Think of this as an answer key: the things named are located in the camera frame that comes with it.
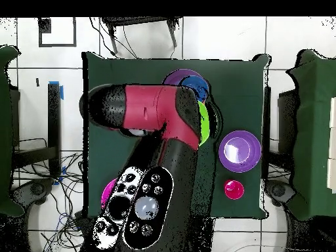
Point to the red plastic cup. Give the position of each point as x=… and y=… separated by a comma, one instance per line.
x=233, y=189

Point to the white boxes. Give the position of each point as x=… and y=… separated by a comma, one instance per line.
x=332, y=144

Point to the blue plastic bowl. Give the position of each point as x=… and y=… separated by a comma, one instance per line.
x=199, y=86

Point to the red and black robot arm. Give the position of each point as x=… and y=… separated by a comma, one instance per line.
x=152, y=110

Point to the dark green table cloth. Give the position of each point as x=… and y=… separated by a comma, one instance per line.
x=236, y=92

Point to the black metal stand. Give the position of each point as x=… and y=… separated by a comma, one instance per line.
x=136, y=20

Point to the large pink plastic bowl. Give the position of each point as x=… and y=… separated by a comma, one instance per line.
x=107, y=193

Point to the green plastic bowl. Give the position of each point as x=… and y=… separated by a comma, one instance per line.
x=204, y=123

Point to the black table frame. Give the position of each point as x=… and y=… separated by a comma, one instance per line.
x=267, y=131
x=53, y=118

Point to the black floor stand base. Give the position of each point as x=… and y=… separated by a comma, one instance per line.
x=36, y=189
x=278, y=191

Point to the green cloth side table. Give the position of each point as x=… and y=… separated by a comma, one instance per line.
x=5, y=131
x=312, y=131

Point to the purple plastic bowl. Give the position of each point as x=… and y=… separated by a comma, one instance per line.
x=239, y=151
x=173, y=77

